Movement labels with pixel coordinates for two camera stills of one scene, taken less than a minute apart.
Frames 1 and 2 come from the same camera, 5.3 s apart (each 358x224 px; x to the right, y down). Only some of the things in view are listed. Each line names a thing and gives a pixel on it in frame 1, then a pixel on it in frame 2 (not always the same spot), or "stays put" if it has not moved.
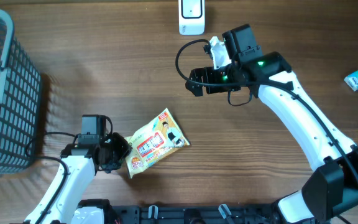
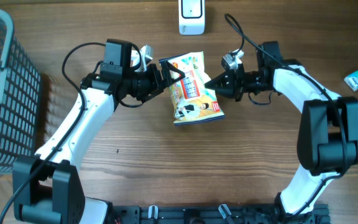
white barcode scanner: (191, 17) stays put
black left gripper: (125, 149) → (156, 84)
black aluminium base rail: (192, 214) stays put
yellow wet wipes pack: (153, 142) → (192, 101)
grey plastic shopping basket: (10, 98) stays put
